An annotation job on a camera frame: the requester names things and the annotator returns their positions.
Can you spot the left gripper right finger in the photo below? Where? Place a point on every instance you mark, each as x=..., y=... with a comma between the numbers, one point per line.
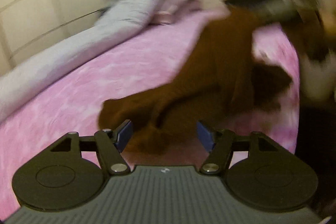
x=219, y=146

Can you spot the grey striped duvet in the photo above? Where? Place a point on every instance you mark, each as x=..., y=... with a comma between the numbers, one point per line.
x=122, y=21

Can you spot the pink floral bed blanket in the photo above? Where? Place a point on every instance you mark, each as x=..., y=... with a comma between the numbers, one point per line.
x=148, y=60

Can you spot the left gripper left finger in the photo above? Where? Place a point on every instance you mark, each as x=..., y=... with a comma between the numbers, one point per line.
x=110, y=144

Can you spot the mauve pillow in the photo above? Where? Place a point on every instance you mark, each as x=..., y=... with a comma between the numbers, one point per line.
x=171, y=11

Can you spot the brown knit sweater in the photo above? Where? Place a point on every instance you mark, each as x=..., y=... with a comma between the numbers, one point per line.
x=219, y=79

